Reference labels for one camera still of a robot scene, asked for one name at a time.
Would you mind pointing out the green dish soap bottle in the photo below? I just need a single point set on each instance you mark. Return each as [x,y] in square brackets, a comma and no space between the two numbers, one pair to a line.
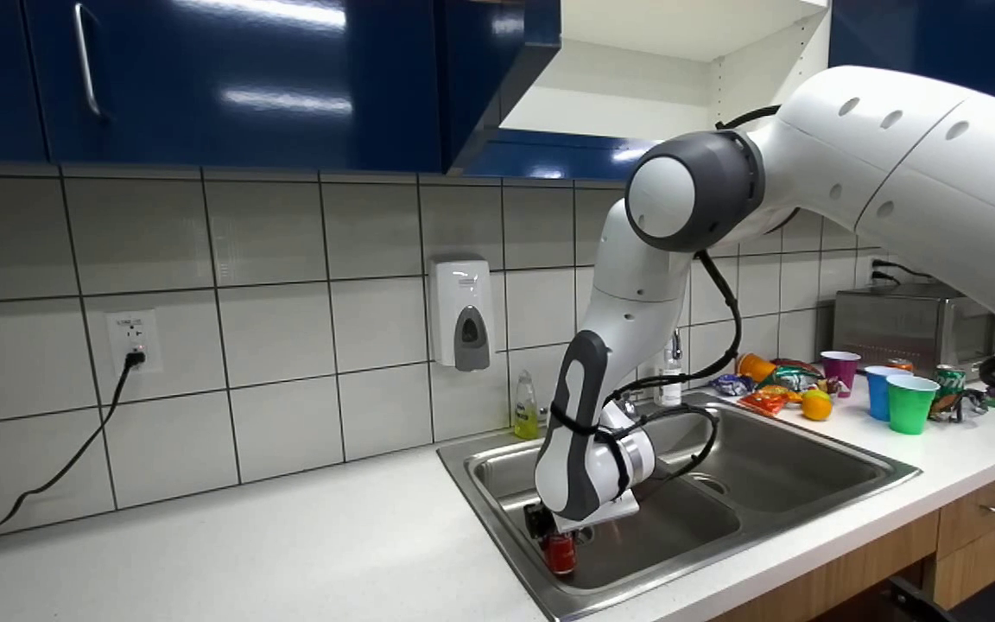
[526,414]

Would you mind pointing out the blue plastic cup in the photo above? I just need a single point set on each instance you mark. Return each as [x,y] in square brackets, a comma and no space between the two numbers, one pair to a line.
[877,394]

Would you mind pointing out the white wall soap dispenser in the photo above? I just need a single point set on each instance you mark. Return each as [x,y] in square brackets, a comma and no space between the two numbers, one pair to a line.
[462,297]

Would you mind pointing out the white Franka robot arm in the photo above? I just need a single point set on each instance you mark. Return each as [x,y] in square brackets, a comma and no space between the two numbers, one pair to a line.
[900,160]

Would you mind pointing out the wooden base cabinet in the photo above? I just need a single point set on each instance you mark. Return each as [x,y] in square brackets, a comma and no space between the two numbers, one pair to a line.
[983,539]

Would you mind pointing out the purple plastic cup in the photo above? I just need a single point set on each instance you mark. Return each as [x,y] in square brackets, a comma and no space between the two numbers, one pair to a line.
[840,368]

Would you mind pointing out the colourful toy figure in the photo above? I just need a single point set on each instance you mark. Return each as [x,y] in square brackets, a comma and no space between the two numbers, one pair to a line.
[954,398]

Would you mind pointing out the silver toaster oven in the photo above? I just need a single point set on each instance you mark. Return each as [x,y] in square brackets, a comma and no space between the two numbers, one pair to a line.
[900,328]

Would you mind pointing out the red soda can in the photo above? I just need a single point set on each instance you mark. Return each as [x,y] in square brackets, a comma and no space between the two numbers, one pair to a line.
[560,558]

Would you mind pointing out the clear pump soap bottle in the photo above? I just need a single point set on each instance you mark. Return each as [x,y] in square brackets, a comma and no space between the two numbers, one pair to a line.
[676,386]

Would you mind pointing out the green snack bag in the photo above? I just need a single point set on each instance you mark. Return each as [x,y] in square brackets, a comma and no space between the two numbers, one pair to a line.
[795,374]

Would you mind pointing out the white wall outlet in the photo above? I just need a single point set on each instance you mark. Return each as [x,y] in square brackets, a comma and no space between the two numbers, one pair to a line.
[129,334]

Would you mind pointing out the blue snack bag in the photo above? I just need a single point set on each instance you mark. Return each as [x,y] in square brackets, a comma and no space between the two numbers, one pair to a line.
[731,386]

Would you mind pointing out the orange squash toy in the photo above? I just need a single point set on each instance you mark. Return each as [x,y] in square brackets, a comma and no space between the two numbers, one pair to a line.
[756,368]

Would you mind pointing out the round orange fruit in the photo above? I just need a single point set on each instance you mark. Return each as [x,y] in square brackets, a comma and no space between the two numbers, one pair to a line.
[818,406]

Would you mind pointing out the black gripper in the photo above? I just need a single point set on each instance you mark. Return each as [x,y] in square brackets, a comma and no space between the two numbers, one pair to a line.
[539,518]

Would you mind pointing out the stainless steel double sink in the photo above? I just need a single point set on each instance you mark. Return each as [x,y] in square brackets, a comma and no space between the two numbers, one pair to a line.
[795,468]

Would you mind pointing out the green plastic cup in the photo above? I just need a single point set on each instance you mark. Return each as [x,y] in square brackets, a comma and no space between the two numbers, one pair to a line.
[910,406]

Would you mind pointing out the red snack bag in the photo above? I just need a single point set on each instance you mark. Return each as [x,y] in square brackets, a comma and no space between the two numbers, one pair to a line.
[767,402]

